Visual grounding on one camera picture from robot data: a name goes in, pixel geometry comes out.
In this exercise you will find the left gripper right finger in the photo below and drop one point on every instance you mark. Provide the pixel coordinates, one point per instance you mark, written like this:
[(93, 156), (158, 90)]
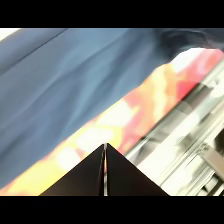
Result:
[(128, 180)]

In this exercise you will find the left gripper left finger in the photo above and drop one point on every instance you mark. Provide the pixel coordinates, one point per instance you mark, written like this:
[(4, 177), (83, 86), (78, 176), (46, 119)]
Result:
[(83, 178)]

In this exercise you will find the blue garment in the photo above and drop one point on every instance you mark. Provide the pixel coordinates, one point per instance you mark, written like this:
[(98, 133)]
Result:
[(66, 86)]

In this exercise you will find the silver frame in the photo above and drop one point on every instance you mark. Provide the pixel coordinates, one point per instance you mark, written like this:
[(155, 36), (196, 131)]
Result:
[(186, 150)]

